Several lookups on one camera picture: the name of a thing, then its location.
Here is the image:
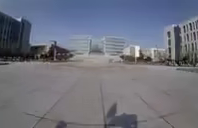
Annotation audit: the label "low pale building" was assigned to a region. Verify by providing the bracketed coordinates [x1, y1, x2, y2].
[140, 47, 167, 61]

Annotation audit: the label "low dark building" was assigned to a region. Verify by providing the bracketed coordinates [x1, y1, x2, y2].
[29, 40, 74, 62]

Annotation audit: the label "small white building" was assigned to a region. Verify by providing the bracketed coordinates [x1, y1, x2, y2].
[122, 44, 141, 59]

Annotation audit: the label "dark glass building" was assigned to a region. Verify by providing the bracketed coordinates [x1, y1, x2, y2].
[0, 4, 33, 58]

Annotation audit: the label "white layered building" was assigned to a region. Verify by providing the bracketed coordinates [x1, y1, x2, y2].
[68, 34, 128, 57]

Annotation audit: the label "wide pale stairs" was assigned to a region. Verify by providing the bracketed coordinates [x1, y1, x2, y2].
[70, 54, 122, 65]

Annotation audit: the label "pale grey windowed building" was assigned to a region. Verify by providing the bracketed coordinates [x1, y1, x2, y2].
[163, 9, 198, 66]

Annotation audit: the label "pale paved plaza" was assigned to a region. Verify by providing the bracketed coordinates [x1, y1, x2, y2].
[0, 55, 198, 128]

